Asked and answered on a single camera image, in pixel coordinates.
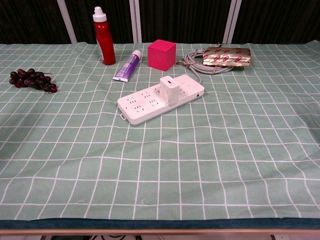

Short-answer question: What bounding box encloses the white cube charger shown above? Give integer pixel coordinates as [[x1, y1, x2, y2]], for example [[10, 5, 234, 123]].
[[159, 76, 180, 107]]

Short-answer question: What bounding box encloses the pink foam cube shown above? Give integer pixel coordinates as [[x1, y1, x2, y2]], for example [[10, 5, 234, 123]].
[[147, 39, 177, 72]]

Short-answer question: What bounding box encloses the green checked tablecloth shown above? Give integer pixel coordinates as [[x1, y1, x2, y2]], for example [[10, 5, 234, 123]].
[[0, 41, 320, 222]]

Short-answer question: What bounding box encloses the gold foil snack packet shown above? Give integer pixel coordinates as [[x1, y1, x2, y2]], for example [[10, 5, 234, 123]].
[[201, 45, 252, 68]]

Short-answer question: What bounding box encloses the grey cable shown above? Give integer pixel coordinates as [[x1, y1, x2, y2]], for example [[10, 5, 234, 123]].
[[176, 42, 238, 85]]

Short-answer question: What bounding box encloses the purple toothpaste tube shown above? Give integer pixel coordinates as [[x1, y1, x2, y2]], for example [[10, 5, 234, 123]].
[[112, 49, 143, 83]]

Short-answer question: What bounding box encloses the dark red grape bunch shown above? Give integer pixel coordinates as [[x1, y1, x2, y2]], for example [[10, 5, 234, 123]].
[[9, 68, 58, 94]]

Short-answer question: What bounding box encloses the red bottle white cap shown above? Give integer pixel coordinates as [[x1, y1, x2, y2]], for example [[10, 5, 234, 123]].
[[92, 6, 117, 66]]

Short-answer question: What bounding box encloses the white power strip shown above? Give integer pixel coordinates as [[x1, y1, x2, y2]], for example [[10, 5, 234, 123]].
[[117, 74, 206, 126]]

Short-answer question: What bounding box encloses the white frame post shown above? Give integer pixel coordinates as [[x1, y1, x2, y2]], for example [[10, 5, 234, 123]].
[[129, 0, 143, 43], [56, 0, 78, 44], [223, 0, 243, 44]]

